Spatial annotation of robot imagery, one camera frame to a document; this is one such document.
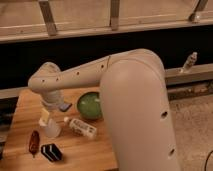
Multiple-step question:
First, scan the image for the wooden board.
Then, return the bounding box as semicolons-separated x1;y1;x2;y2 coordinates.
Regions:
0;87;117;171

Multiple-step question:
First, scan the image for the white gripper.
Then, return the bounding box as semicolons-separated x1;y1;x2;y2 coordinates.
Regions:
39;90;68;126

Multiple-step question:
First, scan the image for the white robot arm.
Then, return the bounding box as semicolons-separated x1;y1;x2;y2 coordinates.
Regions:
28;49;181;171

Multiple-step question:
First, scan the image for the small grey fixture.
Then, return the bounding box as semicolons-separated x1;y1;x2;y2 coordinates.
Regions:
180;52;197;73

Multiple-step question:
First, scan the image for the white plastic bottle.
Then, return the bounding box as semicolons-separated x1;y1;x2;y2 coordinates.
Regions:
64;117;97;139

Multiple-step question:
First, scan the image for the green bowl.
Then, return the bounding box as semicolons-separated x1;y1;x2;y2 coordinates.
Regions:
77;92;102;120

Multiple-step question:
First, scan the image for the metal window frame rail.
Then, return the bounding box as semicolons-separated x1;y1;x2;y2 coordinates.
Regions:
0;0;213;43

